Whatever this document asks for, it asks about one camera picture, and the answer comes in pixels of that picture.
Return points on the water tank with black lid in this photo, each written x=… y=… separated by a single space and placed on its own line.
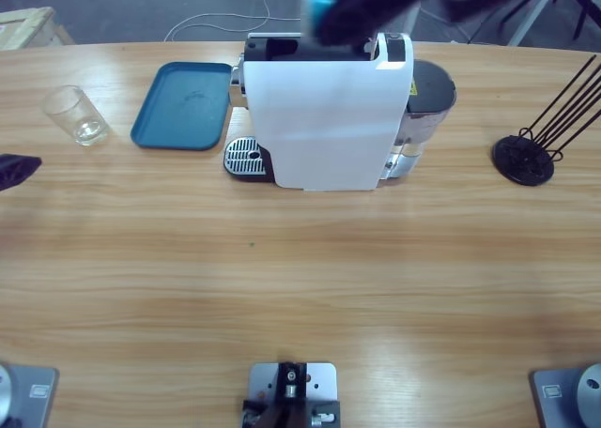
x=429 y=85

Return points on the metal drip tray grate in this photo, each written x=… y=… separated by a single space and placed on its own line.
x=241 y=156

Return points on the black metal chair frame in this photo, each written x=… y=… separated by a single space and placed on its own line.
x=582 y=10

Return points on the grey camera mount plate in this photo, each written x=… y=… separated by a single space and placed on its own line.
x=291 y=386

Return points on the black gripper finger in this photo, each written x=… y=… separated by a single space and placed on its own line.
x=14 y=170

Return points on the silver coffee machine lever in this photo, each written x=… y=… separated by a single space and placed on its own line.
x=369 y=48

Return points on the blue coffee capsule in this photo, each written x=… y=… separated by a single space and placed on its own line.
x=320 y=1

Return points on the clear drinking glass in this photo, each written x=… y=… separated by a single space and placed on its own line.
x=80 y=123

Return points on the black capsule holder with rods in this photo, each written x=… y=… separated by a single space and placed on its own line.
x=516 y=160

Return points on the white metal frame leg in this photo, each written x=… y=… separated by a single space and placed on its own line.
x=535 y=15
x=412 y=19

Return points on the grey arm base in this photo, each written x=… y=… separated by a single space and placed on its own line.
x=23 y=395
x=568 y=395

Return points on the blue plastic tray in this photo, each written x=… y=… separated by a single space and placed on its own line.
x=180 y=106

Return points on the wooden crate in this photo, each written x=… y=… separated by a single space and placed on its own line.
x=28 y=29

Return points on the white capsule coffee machine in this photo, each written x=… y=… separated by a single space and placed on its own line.
x=324 y=123

